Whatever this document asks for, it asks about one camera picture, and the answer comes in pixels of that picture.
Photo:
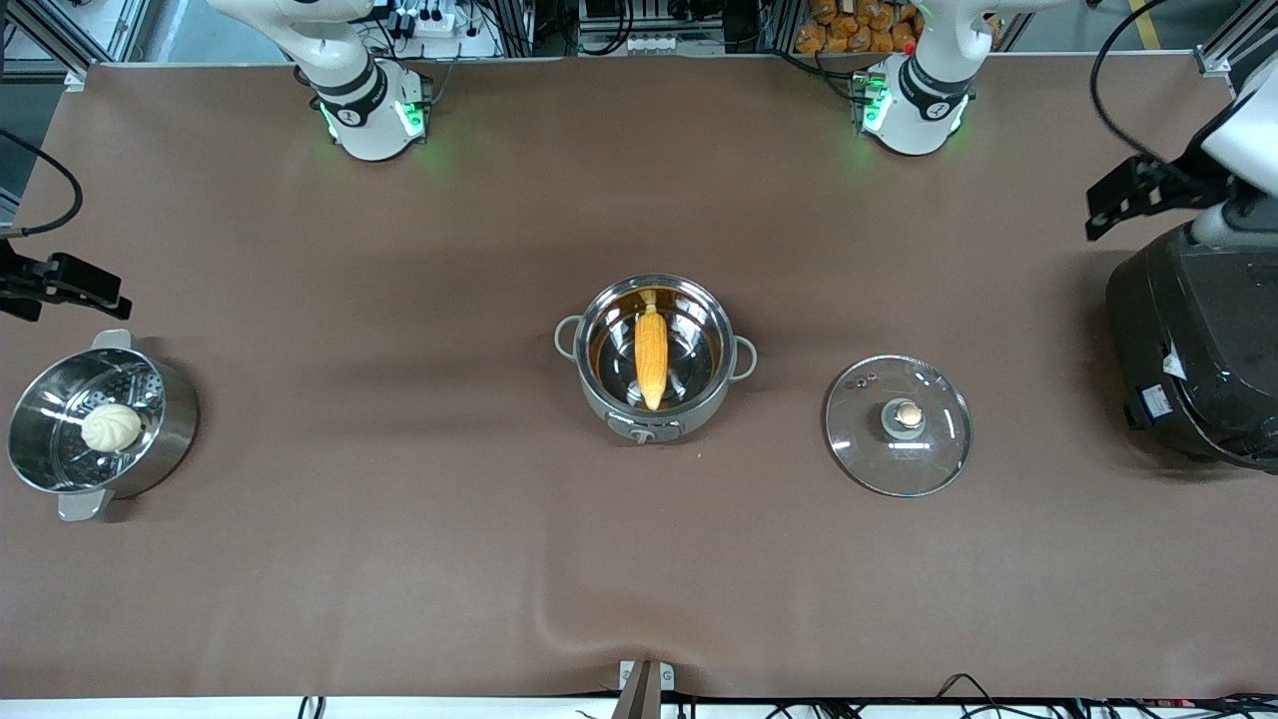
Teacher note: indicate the grey electric cooking pot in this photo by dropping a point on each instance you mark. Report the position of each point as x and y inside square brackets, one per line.
[644, 429]

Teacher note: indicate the black rice cooker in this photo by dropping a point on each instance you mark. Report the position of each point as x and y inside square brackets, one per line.
[1193, 350]

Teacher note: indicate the steel steamer pot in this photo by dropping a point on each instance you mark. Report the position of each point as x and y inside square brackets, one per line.
[170, 419]

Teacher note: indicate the white power strip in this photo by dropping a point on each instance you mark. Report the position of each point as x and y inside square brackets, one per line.
[431, 20]

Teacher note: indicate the yellow corn cob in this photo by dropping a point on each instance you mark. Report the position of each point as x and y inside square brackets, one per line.
[651, 355]

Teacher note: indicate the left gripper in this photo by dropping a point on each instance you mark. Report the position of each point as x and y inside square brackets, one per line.
[1171, 186]

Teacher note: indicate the crate of orange bread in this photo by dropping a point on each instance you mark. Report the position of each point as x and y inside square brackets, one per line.
[859, 25]

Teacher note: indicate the white steamed bun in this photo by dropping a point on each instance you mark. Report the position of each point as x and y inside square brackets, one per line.
[111, 427]

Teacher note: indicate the round glass pot lid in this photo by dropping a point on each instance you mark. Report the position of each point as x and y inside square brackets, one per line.
[899, 439]

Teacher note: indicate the brown table cover sheet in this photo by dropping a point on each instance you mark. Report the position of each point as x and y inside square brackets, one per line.
[399, 579]

